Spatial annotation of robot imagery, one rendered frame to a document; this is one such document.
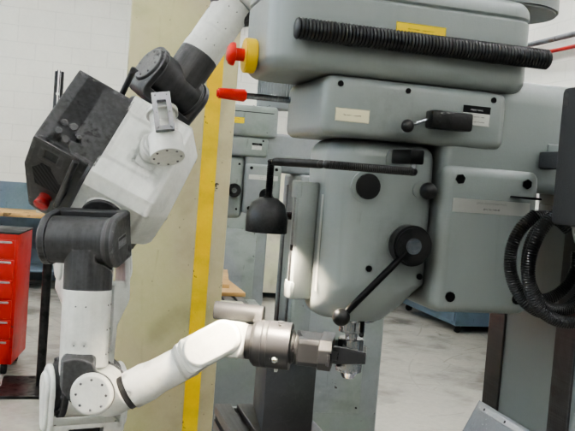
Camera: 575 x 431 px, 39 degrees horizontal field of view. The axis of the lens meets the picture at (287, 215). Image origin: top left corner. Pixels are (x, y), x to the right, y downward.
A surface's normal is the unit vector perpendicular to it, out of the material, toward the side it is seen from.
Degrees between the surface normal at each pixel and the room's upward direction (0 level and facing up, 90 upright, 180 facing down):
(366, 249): 90
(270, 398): 90
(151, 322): 90
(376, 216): 90
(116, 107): 58
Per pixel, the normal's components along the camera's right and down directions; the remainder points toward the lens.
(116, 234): 0.99, 0.04
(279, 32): -0.58, 0.00
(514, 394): -0.96, -0.06
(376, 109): 0.26, 0.07
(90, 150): 0.43, -0.46
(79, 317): 0.00, -0.02
